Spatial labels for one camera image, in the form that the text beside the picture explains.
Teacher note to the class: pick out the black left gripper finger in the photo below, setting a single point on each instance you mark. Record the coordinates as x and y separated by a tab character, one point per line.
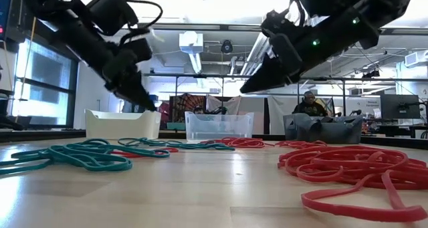
140	89
133	96

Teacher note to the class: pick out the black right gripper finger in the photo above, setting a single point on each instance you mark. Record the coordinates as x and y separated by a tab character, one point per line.
267	84
259	76

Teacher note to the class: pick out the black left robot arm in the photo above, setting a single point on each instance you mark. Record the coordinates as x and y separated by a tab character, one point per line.
77	30

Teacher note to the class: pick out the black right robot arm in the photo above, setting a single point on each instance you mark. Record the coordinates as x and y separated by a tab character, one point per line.
368	10

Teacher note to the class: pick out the red rubber band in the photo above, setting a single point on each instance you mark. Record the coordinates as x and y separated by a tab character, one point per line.
334	206
167	150

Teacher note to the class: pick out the teal rubber bands tangle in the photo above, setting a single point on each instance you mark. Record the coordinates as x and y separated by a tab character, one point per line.
187	145
73	153

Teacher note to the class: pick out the black rubber bands heap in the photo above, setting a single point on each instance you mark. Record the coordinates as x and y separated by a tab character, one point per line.
334	118

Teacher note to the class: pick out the white plastic basket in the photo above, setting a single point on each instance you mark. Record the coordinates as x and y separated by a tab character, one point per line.
123	124

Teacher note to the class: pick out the white hanging sheet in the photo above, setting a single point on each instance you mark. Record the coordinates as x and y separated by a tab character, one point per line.
224	102

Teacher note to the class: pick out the dark patterned tapestry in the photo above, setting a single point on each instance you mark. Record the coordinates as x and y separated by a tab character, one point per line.
182	104

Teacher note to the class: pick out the person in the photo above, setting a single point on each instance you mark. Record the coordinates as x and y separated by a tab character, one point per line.
310	109

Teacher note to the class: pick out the black metal pipe rack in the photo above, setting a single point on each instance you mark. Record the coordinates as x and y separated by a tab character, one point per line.
200	75

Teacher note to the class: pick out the clear plastic basket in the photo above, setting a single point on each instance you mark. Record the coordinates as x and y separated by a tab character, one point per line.
217	127

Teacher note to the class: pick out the white ceiling air unit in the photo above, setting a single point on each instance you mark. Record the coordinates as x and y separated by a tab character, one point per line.
190	42

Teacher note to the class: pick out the grey plastic basket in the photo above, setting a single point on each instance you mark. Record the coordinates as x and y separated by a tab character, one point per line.
334	131

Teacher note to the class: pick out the large desk monitor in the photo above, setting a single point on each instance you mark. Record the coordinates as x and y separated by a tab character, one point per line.
5	7

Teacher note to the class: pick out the black background monitor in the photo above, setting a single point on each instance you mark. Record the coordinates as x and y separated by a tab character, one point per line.
399	106

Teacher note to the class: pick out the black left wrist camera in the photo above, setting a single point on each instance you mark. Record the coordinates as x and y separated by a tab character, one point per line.
137	50

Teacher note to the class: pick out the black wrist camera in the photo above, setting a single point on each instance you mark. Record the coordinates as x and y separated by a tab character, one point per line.
137	50
286	54

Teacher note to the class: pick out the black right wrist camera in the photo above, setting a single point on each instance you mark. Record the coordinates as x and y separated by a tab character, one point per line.
286	54

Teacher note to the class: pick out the white wall air unit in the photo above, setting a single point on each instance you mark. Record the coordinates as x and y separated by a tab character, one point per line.
416	58

